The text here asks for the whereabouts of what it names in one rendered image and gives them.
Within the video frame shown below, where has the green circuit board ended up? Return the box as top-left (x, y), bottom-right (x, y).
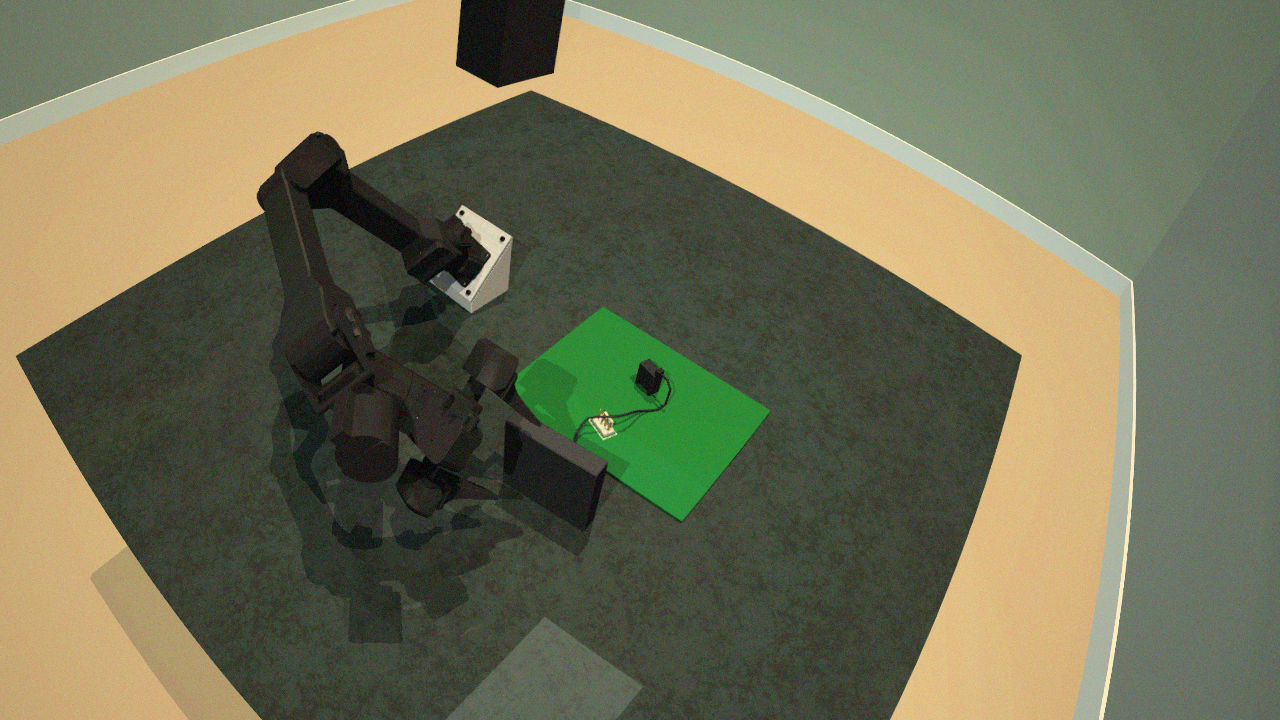
top-left (515, 306), bottom-right (771, 523)

